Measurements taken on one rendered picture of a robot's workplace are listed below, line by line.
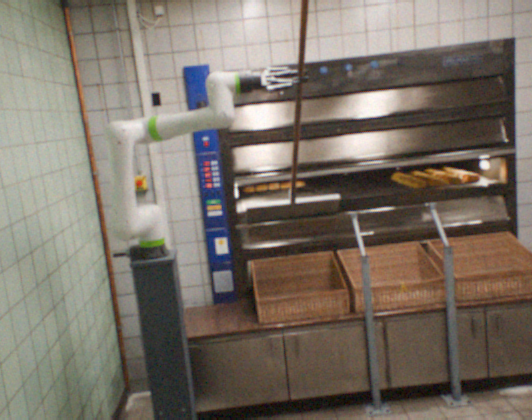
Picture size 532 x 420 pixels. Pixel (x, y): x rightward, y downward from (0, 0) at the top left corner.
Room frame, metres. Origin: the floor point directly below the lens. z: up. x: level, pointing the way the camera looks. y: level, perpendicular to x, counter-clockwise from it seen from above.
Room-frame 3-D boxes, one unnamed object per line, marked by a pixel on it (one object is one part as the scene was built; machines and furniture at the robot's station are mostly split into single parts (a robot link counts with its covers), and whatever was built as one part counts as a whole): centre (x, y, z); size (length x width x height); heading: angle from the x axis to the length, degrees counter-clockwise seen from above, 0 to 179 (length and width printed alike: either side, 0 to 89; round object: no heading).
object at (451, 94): (3.71, -0.75, 1.80); 1.79 x 0.11 x 0.19; 92
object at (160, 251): (2.63, 0.59, 1.23); 0.26 x 0.15 x 0.06; 93
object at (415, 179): (4.17, -1.31, 1.21); 0.61 x 0.48 x 0.06; 2
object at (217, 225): (4.60, 0.33, 1.07); 1.93 x 0.16 x 2.15; 2
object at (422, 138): (3.71, -0.75, 1.54); 1.79 x 0.11 x 0.19; 92
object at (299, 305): (3.42, -0.19, 0.72); 0.56 x 0.49 x 0.28; 92
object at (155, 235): (2.62, 0.54, 1.36); 0.16 x 0.13 x 0.19; 153
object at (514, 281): (3.47, -1.38, 0.72); 0.56 x 0.49 x 0.28; 93
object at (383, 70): (3.74, -0.75, 1.99); 1.80 x 0.08 x 0.21; 92
